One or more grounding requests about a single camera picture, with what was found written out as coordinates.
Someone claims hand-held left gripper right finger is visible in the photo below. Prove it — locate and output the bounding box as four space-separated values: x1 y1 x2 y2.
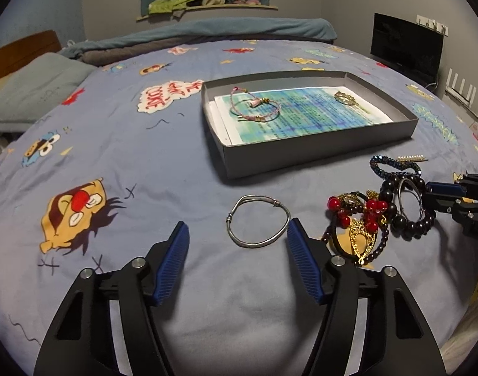
286 218 447 376

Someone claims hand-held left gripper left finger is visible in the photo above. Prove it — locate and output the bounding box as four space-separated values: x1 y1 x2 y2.
33 221 190 376

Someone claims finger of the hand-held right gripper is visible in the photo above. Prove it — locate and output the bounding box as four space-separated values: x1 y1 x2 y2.
426 181 465 197
424 193 459 214

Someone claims thin silver hoop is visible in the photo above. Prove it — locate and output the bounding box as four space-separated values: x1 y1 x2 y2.
397 178 426 220

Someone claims large black bead bracelet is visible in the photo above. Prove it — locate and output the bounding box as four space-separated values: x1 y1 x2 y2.
380 176 437 241

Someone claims silver bangle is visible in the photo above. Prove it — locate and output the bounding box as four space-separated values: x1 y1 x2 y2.
226 195 291 248

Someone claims red bead bracelet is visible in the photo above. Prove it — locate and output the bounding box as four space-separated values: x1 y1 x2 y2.
327 195 389 232

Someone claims dark blue beaded bracelet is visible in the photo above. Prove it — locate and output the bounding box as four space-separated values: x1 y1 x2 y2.
370 155 421 181

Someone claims dark purple bead bracelet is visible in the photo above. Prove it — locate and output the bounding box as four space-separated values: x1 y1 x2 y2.
321 223 394 268

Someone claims grey cardboard box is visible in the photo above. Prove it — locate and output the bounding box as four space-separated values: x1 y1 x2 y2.
201 70 419 180

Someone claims white router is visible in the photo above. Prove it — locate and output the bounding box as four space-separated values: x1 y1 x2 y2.
444 68 478 126

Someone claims blue cartoon printed bed sheet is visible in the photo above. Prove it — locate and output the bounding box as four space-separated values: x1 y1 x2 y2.
0 38 478 376

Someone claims blue green printed paper sheet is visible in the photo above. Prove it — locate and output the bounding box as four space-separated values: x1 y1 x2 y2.
208 85 394 145

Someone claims black monitor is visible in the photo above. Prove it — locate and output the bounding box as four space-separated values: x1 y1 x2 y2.
370 13 445 87

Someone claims grey blanket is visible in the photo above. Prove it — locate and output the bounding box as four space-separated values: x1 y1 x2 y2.
79 33 337 67

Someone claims grey pillow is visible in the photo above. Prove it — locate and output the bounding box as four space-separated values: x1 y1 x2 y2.
0 53 96 132

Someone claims teal blanket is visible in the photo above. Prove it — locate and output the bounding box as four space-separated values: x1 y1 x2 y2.
61 18 338 67

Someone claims green cloth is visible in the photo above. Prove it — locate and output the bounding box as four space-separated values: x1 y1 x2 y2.
147 0 202 14

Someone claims wooden headboard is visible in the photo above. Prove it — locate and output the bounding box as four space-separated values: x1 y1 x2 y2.
0 30 63 87

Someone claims wooden window shelf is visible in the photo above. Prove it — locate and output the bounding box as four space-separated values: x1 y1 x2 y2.
136 4 279 22

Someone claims small gold bracelet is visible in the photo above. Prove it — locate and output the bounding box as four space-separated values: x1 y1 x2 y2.
334 91 360 107

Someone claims pink cord bracelet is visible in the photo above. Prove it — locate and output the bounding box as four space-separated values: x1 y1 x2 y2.
229 86 282 123

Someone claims white wall hook rack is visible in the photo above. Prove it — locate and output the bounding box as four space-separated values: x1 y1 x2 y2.
416 14 450 34

